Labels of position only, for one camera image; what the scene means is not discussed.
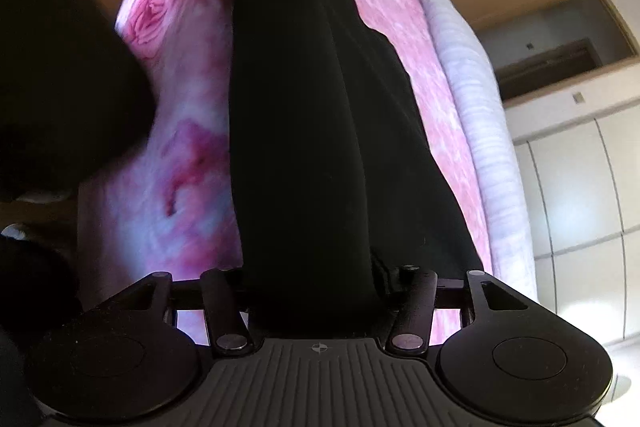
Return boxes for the pink floral blanket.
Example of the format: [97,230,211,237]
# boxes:
[77,0,493,339]

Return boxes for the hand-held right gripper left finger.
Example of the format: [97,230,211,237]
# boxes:
[102,267,253,356]

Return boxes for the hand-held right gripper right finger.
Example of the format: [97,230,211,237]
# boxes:
[385,264,533,355]

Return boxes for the black fleece jacket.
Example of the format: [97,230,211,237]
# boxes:
[227,0,484,339]

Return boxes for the white wardrobe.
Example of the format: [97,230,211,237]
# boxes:
[512,104,640,354]

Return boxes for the person's dark clothing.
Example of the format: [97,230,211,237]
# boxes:
[0,0,157,204]

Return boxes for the grey striped duvet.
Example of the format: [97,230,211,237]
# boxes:
[400,0,539,304]

